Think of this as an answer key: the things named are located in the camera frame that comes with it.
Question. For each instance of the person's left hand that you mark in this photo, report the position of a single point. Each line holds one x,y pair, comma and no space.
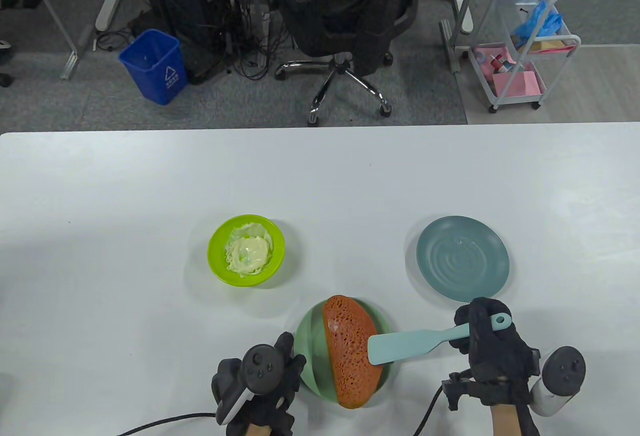
290,371

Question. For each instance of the person's right hand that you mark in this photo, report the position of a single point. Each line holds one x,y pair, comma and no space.
500,356

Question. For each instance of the green plate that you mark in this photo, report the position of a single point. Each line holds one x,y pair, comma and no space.
310,351

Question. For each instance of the brown porous bread slice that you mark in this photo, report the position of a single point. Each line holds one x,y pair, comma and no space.
350,346

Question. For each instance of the light blue dessert spatula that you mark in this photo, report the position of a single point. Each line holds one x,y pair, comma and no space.
400,346

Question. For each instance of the creamy white salad dressing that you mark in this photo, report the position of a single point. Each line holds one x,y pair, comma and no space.
247,251

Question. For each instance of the person's left forearm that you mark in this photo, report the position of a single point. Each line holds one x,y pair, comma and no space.
260,430

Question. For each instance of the person's right forearm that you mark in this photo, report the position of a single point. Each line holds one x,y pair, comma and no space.
505,421

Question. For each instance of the black and white handheld controller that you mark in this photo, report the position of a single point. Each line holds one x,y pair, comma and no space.
262,366
562,371

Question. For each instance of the teal blue plate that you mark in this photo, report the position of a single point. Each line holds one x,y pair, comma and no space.
465,256

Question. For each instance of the lime green bowl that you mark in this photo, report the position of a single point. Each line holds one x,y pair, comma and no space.
217,261

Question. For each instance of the pink paper box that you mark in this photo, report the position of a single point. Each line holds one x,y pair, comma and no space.
517,84

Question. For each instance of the small red white bottle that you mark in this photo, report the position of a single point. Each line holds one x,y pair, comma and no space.
500,63

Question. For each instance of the white rolling cart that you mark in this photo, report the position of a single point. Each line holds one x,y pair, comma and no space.
570,45

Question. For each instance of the blue plastic bag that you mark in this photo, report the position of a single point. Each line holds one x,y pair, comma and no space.
540,23

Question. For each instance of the blue trash bin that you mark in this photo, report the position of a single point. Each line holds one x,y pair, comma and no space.
152,63

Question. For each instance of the white power strip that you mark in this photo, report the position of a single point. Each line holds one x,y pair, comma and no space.
462,0

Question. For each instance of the black office chair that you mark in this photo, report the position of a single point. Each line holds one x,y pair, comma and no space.
345,10

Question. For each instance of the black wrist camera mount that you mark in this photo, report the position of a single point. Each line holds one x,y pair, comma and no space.
457,388

